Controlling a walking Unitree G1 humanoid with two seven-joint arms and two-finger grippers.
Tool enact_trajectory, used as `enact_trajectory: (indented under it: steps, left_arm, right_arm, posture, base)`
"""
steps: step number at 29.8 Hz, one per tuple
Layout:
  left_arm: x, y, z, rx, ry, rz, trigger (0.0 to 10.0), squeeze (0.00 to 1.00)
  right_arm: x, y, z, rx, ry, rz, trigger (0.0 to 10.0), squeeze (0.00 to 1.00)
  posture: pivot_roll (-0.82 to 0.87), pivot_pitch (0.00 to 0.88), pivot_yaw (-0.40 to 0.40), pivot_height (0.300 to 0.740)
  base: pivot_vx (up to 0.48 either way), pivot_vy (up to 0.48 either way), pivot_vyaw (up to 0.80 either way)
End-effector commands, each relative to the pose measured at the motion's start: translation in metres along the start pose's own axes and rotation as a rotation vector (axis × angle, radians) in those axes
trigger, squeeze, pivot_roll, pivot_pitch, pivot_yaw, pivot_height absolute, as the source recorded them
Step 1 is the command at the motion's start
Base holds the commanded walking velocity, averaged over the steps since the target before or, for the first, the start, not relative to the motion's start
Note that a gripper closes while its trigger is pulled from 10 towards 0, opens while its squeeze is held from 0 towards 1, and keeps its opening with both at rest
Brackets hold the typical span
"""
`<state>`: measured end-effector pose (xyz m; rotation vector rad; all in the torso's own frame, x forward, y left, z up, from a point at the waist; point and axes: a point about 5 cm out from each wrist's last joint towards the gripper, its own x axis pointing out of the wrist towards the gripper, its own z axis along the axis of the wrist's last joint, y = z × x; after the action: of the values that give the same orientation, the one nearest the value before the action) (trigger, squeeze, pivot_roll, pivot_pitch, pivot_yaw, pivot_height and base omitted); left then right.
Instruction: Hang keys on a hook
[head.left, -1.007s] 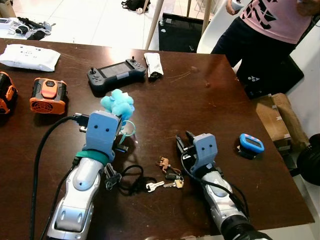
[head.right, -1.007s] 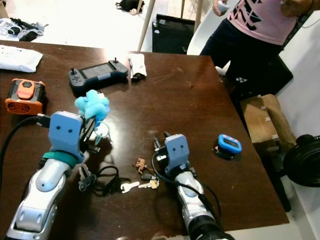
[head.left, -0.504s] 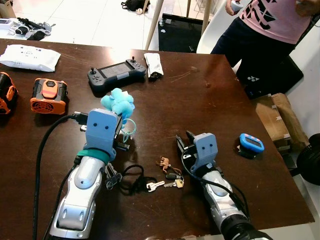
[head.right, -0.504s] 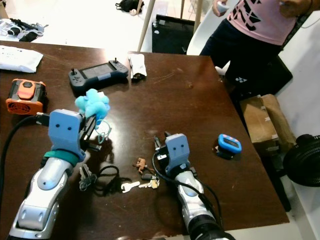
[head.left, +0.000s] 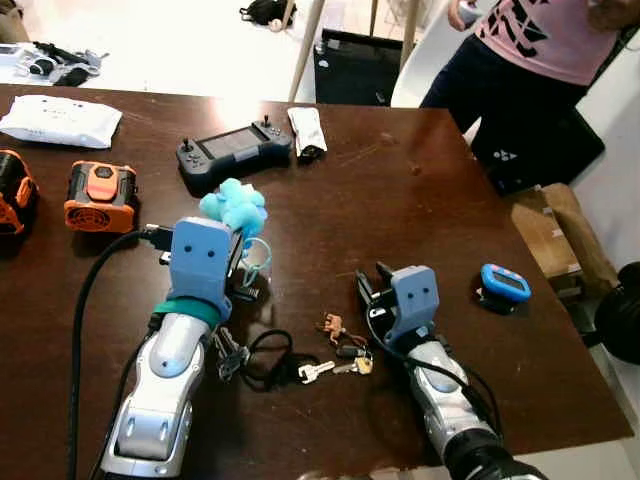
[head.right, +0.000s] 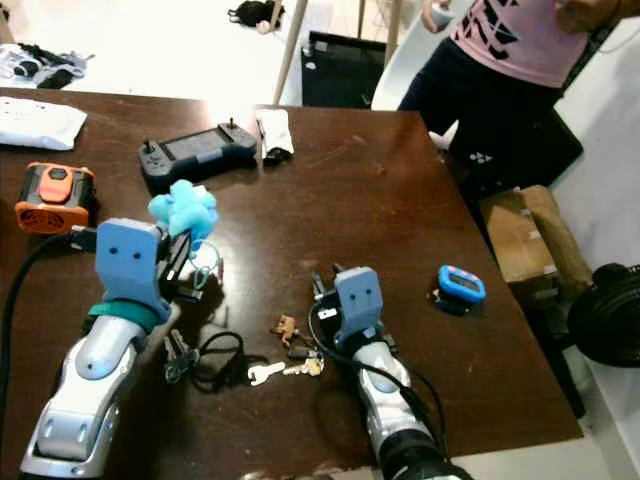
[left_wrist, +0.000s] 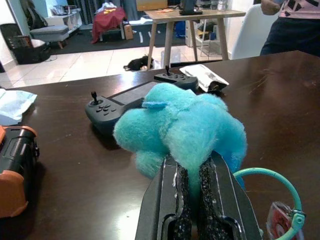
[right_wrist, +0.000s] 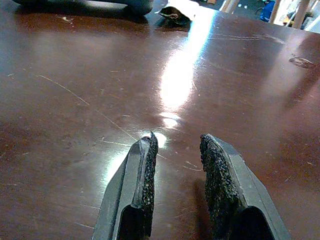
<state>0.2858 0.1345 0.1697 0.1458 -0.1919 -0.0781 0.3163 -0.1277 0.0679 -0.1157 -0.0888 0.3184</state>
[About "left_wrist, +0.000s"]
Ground blue bag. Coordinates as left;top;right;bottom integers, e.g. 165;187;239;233
174;20;187;40

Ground cardboard box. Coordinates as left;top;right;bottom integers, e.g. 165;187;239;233
123;23;134;41

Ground light blue plastic packet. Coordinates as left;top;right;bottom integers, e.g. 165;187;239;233
0;87;38;127

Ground orange and black case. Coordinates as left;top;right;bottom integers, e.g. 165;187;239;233
0;124;40;219

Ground grey footstool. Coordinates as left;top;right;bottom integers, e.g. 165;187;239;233
29;24;70;49

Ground white chair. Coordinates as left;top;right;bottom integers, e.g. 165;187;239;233
230;3;279;60

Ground dark rug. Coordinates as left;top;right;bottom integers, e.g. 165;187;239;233
49;21;187;55

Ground red cloth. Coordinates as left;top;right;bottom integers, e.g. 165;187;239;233
91;6;127;45

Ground white low shelf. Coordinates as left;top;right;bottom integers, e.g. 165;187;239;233
44;7;83;35

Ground black cat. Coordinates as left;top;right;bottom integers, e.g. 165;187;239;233
123;55;155;72

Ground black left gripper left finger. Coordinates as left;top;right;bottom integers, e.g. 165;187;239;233
134;152;193;240

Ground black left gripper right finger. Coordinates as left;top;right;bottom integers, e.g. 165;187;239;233
196;150;264;240

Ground dark grey remote controller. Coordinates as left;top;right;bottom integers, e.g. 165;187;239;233
84;65;200;136

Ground turquoise plush toy keychain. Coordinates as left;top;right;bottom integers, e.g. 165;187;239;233
113;81;248;189

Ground red and white tag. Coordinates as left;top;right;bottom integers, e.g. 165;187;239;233
266;201;305;240

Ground light wooden table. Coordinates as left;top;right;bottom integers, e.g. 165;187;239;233
144;8;247;70

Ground person in dark trousers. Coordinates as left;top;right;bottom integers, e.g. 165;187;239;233
259;0;320;57

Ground white paper bag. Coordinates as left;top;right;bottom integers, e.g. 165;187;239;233
179;63;230;93

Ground black device on stand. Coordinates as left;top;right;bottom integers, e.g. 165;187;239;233
178;0;204;16

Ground turquoise plastic key ring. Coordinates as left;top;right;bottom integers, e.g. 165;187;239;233
233;167;306;240

